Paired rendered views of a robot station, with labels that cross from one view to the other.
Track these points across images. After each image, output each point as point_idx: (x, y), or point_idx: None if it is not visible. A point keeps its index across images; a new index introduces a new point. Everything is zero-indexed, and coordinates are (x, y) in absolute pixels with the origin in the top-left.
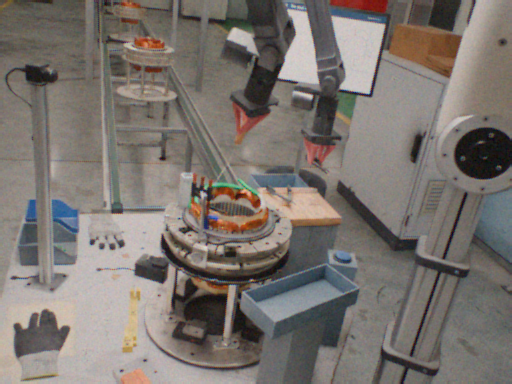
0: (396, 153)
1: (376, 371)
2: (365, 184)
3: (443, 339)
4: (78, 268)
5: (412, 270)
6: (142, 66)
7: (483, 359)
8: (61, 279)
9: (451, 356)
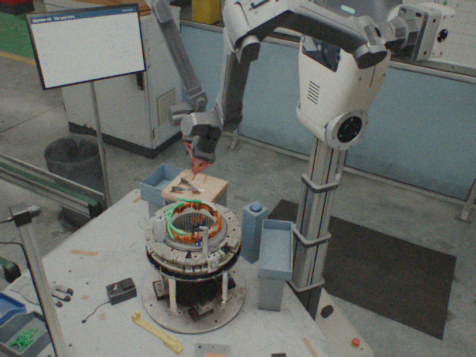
0: (121, 86)
1: (298, 256)
2: (100, 118)
3: (227, 202)
4: (69, 332)
5: (311, 197)
6: None
7: (253, 200)
8: (72, 349)
9: (239, 210)
